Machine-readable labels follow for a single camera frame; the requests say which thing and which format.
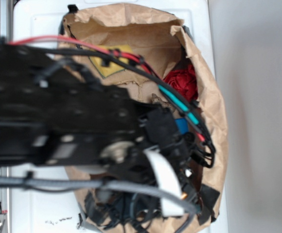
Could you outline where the grey sleeved cable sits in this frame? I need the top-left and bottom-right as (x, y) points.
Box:
(0, 175), (198, 233)

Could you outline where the red black cable bundle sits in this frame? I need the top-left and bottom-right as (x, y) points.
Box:
(7, 35), (216, 168)

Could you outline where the brown rock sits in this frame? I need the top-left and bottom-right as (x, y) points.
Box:
(151, 93), (176, 113)

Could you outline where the red crumpled cloth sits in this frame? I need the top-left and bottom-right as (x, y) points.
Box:
(164, 64), (198, 102)

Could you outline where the white flat ribbon cable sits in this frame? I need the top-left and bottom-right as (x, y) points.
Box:
(144, 149), (185, 216)

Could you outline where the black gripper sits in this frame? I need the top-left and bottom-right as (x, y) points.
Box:
(107, 109), (196, 194)

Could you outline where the yellow green sponge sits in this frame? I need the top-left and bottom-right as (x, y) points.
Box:
(89, 45), (133, 79)

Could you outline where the brown paper bag liner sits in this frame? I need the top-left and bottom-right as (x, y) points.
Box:
(61, 3), (229, 233)

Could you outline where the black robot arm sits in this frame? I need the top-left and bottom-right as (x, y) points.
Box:
(0, 44), (195, 192)

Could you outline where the blue wooden block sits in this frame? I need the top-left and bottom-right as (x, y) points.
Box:
(175, 118), (189, 134)

